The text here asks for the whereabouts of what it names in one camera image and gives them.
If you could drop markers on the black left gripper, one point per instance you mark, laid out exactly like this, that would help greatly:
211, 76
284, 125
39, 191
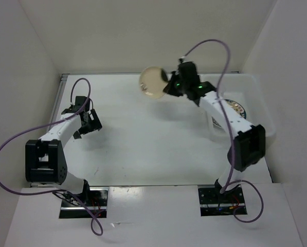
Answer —
94, 124

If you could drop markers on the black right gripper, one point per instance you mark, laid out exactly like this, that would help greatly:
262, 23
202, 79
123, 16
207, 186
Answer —
169, 88

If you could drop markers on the beige plate with black patch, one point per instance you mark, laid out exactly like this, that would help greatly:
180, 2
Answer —
152, 82

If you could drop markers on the white plate teal lettered rim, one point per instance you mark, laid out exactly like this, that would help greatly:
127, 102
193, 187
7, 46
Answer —
237, 107

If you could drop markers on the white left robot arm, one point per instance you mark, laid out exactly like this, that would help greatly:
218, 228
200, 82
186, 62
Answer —
72, 183

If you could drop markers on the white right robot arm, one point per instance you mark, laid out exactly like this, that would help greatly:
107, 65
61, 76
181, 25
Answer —
247, 141

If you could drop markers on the translucent plastic bin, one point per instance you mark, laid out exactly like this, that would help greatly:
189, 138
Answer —
245, 90

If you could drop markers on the aluminium table edge rail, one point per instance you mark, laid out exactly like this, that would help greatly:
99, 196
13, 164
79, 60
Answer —
49, 128

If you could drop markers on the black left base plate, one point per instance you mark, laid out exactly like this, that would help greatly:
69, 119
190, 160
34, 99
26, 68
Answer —
96, 204

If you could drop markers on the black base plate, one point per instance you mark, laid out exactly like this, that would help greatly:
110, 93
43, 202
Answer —
96, 204
214, 204

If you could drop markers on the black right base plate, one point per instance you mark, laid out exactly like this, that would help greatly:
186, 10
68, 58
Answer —
214, 204

